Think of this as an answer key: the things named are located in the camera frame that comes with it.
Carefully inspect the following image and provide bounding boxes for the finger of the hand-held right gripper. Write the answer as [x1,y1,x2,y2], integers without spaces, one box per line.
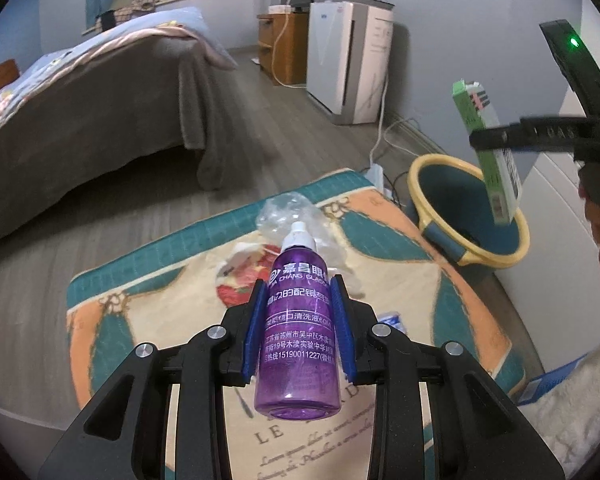
[467,116,596,151]

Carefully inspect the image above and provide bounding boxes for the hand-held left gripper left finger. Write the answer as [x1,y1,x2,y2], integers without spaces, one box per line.
[37,277,263,480]

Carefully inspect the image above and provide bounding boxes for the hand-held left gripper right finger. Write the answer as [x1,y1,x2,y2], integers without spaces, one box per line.
[330,274,566,480]

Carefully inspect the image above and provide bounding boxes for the purple plastic bottle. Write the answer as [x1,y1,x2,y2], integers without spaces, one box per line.
[254,222,342,421]

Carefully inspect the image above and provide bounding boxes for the green white cardboard box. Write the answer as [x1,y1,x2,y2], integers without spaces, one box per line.
[451,80,525,226]

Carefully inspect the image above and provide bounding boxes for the yellow teal bin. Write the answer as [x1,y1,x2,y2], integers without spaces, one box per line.
[407,154,531,281]

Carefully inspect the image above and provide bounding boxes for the white red wrapper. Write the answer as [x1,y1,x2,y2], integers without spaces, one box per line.
[215,240,281,308]

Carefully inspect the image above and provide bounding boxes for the blue white small packet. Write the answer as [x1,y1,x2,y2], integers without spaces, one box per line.
[377,310,408,336]

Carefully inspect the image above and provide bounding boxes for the teal orange patterned mat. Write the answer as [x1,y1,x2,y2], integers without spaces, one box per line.
[66,167,526,480]

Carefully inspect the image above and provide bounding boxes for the clear plastic bag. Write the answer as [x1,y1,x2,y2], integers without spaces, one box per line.
[257,192,366,296]

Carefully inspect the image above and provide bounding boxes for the white power strip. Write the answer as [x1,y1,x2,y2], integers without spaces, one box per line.
[364,162,387,193]

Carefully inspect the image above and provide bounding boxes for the blue cardboard box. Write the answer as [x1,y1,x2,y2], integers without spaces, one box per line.
[517,367,576,406]

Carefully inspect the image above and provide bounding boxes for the white air purifier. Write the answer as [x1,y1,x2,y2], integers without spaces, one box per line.
[306,0,396,126]

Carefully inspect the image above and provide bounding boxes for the white fluffy rug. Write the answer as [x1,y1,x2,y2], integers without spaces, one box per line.
[520,350,600,480]

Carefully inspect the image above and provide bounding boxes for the wooden nightstand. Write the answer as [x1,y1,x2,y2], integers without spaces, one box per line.
[256,10,311,86]

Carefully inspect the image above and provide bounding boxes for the grey blanket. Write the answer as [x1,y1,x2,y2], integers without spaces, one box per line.
[0,35,231,248]

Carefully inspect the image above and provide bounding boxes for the light patterned quilt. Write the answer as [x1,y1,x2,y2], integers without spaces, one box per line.
[0,7,238,151]

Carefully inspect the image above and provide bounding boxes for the plaid cloth pile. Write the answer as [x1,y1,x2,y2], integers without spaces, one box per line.
[82,0,166,33]

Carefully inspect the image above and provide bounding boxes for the wooden bed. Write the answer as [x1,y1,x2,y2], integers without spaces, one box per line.
[0,7,241,248]

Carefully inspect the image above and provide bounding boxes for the white cable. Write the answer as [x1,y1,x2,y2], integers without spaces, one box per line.
[370,75,396,171]

